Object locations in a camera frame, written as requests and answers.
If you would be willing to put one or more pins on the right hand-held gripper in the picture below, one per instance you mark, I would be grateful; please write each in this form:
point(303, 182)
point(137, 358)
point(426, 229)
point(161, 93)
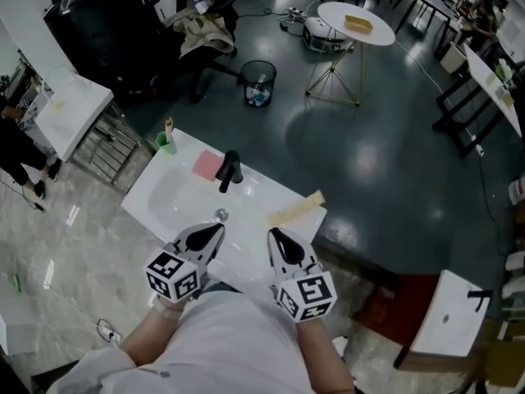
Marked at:
point(307, 296)

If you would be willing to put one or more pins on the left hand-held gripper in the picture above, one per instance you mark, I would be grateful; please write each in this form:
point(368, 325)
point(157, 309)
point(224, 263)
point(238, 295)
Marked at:
point(168, 275)

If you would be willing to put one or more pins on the person's left forearm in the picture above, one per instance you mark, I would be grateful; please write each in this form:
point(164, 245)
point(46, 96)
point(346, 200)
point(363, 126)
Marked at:
point(147, 335)

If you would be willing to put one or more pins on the person's right forearm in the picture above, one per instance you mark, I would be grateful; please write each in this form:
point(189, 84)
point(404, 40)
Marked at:
point(324, 355)

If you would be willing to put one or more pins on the metal sink drain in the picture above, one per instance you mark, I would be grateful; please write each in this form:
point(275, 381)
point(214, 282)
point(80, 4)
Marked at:
point(222, 215)

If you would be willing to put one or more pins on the beige wristband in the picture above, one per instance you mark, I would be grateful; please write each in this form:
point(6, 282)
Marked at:
point(169, 311)

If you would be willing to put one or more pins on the pink soap pad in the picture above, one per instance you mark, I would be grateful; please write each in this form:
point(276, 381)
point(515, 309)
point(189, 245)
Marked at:
point(207, 164)

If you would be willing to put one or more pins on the green cup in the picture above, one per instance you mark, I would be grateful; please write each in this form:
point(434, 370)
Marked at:
point(166, 146)

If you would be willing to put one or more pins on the red wooden cabinet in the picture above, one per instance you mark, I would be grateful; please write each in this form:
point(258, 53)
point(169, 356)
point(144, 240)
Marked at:
point(389, 302)

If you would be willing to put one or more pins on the person's grey shirt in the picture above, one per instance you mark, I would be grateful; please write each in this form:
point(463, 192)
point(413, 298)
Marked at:
point(229, 351)

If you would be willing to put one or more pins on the metal rack stand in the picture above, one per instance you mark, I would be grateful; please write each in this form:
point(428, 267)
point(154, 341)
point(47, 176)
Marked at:
point(106, 150)

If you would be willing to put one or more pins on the narrow white sink basin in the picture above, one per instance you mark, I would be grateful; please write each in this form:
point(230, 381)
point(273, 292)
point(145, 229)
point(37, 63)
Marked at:
point(443, 331)

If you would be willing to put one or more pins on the black office chair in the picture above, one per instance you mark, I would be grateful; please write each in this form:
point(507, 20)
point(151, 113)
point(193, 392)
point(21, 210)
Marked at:
point(205, 76)

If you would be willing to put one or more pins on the black mesh waste bin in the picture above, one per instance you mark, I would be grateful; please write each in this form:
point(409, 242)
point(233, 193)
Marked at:
point(258, 82)

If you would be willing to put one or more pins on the small white sink basin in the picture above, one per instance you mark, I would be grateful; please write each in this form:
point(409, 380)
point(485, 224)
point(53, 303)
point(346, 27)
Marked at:
point(74, 117)

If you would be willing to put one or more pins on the green marker pen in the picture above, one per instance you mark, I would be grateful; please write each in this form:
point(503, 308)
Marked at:
point(16, 283)

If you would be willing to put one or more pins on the slim black faucet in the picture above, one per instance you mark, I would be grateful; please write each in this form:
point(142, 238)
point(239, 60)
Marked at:
point(480, 296)

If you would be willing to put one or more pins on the beige jacket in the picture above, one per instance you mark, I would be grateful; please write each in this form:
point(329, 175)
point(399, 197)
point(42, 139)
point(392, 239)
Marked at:
point(203, 31)

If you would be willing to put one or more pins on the white power strip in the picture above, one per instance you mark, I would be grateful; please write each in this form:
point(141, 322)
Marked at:
point(478, 148)

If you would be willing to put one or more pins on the black cabinet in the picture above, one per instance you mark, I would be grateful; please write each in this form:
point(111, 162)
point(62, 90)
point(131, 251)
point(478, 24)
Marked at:
point(102, 35)

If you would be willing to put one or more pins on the wooden tray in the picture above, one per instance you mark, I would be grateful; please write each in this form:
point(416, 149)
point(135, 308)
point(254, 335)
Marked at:
point(357, 24)

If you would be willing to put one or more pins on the floor power strip with plugs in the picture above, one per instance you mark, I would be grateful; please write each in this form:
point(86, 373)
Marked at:
point(293, 15)

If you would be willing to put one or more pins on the round white table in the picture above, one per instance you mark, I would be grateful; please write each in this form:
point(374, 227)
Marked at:
point(332, 16)

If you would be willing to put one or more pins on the beige storage box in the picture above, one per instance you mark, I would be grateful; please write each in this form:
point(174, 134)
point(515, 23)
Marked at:
point(454, 58)

